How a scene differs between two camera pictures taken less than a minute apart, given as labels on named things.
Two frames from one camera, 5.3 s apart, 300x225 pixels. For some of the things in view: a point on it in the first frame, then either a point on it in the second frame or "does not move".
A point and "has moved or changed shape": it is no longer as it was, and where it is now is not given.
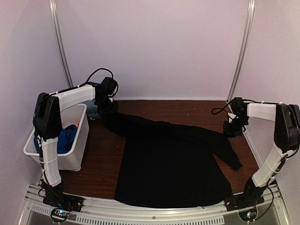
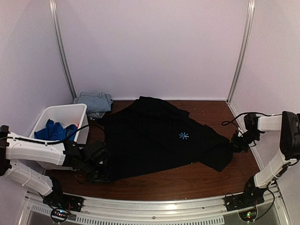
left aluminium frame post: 53,13 does not move
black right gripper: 228,132 → 236,145
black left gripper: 113,111 → 104,177
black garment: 167,165 has moved or changed shape
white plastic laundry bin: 77,115 does not move
